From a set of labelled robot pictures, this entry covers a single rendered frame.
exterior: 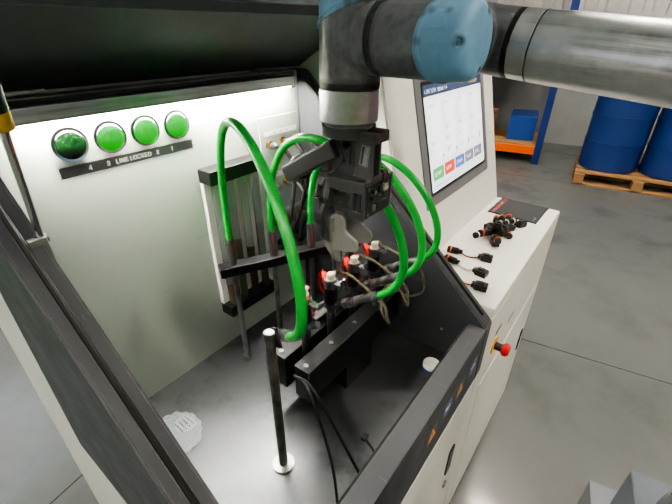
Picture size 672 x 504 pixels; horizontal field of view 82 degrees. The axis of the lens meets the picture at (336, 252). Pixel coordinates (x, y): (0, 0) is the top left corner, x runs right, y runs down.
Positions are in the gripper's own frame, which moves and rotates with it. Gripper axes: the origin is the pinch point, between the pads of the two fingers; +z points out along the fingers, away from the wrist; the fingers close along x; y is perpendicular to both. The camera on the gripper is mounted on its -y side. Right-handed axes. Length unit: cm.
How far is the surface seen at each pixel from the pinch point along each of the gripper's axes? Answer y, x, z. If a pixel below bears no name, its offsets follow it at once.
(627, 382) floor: 66, 154, 122
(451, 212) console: -5, 63, 17
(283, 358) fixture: -8.8, -5.2, 24.5
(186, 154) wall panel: -35.3, -1.2, -9.7
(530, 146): -75, 508, 101
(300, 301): 7.2, -16.1, -3.2
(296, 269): 6.3, -15.5, -7.0
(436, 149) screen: -10, 57, -3
